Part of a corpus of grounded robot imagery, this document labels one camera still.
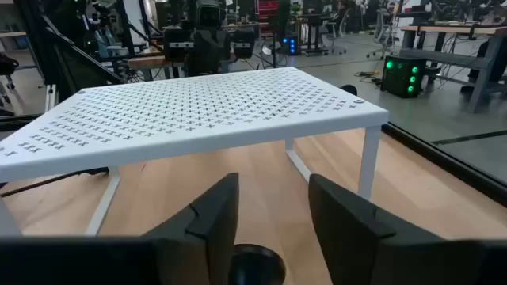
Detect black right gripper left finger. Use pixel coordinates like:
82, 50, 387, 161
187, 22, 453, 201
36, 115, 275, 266
0, 173, 240, 285

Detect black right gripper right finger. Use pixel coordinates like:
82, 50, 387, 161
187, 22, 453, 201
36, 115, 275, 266
308, 173, 507, 285

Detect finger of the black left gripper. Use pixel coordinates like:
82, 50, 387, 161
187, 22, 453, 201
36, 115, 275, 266
185, 39, 212, 77
209, 39, 231, 77

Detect wooden workbench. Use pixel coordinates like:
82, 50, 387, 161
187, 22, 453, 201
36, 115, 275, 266
127, 55, 187, 80

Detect white perforated metal shelf riser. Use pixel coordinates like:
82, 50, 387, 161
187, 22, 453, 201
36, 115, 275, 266
0, 66, 391, 238

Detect red tool cabinet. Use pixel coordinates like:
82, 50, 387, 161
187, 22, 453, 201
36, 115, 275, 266
257, 0, 280, 23

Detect black computer tower blue lights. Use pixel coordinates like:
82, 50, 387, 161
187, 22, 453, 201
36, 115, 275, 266
281, 36, 299, 55

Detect black standing desk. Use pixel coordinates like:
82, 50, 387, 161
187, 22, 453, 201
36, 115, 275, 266
292, 13, 330, 55

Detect grey office chair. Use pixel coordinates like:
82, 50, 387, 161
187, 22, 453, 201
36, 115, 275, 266
366, 7, 401, 60

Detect black computer tower green lights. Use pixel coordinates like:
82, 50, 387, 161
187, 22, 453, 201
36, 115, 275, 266
380, 55, 428, 99

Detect person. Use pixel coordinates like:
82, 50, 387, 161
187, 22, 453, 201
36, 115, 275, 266
460, 39, 507, 96

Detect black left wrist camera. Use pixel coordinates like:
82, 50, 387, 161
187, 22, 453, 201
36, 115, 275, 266
195, 0, 223, 29

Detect black cable on table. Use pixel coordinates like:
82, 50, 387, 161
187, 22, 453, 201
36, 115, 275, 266
0, 167, 110, 198

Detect wood top desk grey frame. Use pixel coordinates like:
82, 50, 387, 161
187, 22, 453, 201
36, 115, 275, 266
398, 25, 507, 114

